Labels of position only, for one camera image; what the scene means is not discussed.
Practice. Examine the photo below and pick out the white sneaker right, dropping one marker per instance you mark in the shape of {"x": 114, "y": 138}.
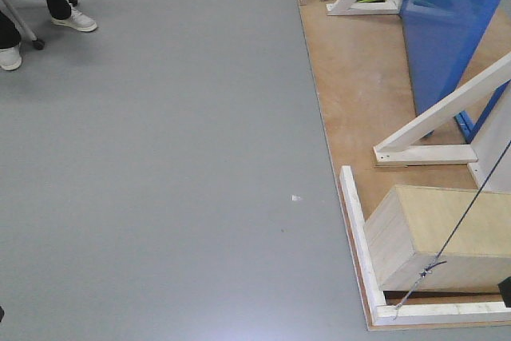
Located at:
{"x": 77, "y": 21}

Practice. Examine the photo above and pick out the near white triangular brace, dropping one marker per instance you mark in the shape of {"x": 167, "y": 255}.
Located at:
{"x": 401, "y": 148}

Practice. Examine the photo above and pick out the black robot part right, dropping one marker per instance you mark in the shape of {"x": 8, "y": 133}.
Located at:
{"x": 505, "y": 291}

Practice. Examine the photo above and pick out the plywood base platform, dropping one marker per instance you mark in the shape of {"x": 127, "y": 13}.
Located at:
{"x": 362, "y": 74}

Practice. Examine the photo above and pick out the white sneaker left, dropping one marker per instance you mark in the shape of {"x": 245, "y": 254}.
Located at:
{"x": 10, "y": 58}

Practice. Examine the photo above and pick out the white door frame panel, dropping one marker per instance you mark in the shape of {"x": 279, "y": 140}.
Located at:
{"x": 491, "y": 144}

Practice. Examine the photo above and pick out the plywood weight box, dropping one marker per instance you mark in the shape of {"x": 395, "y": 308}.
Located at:
{"x": 470, "y": 230}

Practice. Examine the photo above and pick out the white sneaker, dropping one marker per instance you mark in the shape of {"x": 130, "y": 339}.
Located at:
{"x": 10, "y": 58}
{"x": 77, "y": 21}

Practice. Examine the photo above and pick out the blue door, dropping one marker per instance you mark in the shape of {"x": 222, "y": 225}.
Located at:
{"x": 441, "y": 37}

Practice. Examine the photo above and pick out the white L-shaped base rail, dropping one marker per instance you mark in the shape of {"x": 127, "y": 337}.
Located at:
{"x": 379, "y": 315}

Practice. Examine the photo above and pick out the office chair base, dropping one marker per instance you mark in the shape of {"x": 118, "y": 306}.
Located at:
{"x": 37, "y": 43}

